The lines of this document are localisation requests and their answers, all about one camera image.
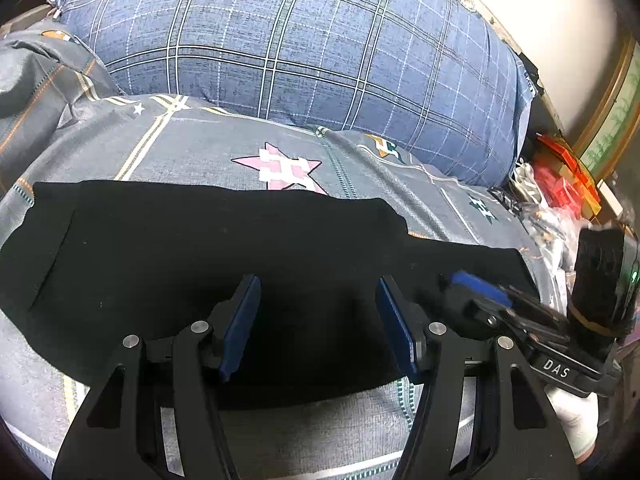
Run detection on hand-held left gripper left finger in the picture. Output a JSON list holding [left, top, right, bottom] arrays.
[[52, 274, 262, 480]]

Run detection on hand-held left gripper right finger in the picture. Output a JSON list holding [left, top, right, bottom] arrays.
[[375, 274, 582, 480]]

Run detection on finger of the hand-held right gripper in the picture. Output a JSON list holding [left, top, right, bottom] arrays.
[[439, 280, 532, 344], [451, 270, 572, 329]]

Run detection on black pants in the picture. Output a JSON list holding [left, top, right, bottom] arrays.
[[0, 180, 547, 411]]

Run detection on person's right hand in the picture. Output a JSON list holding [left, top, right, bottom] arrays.
[[544, 384, 601, 462]]

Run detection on clear plastic bags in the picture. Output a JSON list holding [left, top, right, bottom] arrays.
[[509, 159, 582, 306]]

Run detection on red and orange plastic packets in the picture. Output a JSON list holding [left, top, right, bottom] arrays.
[[531, 131, 604, 217]]

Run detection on gold framed picture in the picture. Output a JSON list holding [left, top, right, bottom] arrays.
[[574, 35, 640, 188]]

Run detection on grey star-print bed sheet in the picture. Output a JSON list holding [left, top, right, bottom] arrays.
[[0, 92, 593, 480]]

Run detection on blue plaid pillow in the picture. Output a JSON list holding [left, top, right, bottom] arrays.
[[46, 0, 539, 189]]

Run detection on grey striped quilt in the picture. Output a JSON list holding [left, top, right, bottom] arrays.
[[0, 29, 127, 188]]

